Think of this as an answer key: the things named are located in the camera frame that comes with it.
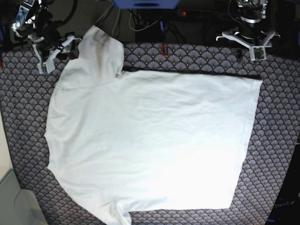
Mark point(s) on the red table clamp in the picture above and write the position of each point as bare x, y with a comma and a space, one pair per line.
165, 51

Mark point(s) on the black box behind table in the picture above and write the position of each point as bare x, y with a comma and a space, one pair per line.
149, 31

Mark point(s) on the blue box overhead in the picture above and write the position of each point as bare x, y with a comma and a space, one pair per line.
146, 4

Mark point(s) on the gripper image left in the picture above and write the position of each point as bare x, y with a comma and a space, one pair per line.
46, 38

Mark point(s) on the black power strip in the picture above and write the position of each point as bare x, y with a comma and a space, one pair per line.
195, 13

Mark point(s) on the black case OpenArm label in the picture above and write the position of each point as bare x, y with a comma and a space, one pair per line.
286, 210

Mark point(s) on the white T-shirt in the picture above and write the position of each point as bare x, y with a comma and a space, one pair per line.
124, 141

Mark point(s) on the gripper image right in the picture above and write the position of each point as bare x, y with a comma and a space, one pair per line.
250, 36

